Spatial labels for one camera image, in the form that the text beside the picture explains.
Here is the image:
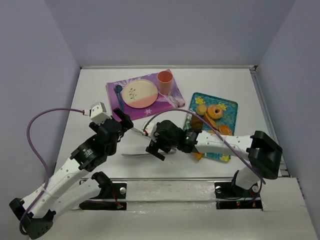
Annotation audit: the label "light round bun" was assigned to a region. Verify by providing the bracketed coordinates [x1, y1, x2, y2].
[218, 124, 233, 136]

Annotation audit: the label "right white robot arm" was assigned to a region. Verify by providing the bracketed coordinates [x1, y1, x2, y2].
[143, 120, 283, 190]

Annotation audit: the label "metal tongs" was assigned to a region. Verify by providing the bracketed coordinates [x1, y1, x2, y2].
[121, 127, 177, 157]

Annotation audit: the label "glazed donut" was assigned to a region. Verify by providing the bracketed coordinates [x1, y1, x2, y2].
[206, 104, 224, 120]

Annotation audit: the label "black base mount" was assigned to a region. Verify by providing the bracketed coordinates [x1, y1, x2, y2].
[78, 171, 127, 211]
[214, 170, 263, 210]

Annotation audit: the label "small round bun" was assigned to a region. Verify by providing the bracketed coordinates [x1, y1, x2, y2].
[195, 104, 207, 116]

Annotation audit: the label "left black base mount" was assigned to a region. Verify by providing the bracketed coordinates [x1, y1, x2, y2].
[78, 171, 127, 211]

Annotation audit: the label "blue plastic spoon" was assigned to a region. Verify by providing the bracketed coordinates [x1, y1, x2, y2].
[114, 84, 125, 112]

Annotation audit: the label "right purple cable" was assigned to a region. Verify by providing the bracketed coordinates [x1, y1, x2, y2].
[143, 108, 266, 185]

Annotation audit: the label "orange croissant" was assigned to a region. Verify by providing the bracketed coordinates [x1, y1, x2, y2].
[191, 152, 203, 161]

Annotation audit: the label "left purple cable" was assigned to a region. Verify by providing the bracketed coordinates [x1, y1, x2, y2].
[19, 107, 85, 235]

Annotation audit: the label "dark brown bread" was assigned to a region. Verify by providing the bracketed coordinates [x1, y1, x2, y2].
[189, 115, 204, 130]

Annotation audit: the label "purple floral placemat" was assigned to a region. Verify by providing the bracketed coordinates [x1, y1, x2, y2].
[106, 69, 185, 120]

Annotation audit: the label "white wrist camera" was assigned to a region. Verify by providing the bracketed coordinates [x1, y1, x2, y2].
[142, 122, 157, 139]
[89, 101, 111, 125]

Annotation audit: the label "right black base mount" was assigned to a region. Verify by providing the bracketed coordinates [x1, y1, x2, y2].
[214, 170, 263, 210]

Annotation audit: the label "sliced bread piece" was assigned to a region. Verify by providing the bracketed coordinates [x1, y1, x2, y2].
[203, 113, 219, 130]

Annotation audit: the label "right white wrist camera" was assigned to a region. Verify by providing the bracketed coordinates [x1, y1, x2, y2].
[142, 122, 157, 139]

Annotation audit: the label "teal floral tray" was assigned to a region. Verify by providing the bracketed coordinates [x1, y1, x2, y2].
[183, 92, 238, 163]

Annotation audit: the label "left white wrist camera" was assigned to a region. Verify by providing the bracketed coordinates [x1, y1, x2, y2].
[89, 101, 111, 125]

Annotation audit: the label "purple cable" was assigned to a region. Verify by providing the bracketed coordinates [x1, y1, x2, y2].
[143, 108, 266, 185]
[19, 107, 85, 235]

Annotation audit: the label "cream and pink plate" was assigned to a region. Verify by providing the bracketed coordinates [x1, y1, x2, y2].
[121, 79, 158, 109]

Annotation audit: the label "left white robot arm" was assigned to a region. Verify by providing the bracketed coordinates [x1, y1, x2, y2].
[9, 102, 134, 240]

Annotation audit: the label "pink plastic cup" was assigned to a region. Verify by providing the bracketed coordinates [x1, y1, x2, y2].
[157, 70, 173, 95]

